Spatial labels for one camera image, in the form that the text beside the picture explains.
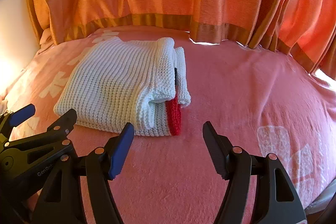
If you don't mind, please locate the white red black knit sweater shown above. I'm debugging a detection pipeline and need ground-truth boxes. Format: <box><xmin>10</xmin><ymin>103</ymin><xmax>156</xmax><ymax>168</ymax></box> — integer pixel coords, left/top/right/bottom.
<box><xmin>54</xmin><ymin>37</ymin><xmax>191</xmax><ymax>136</ymax></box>

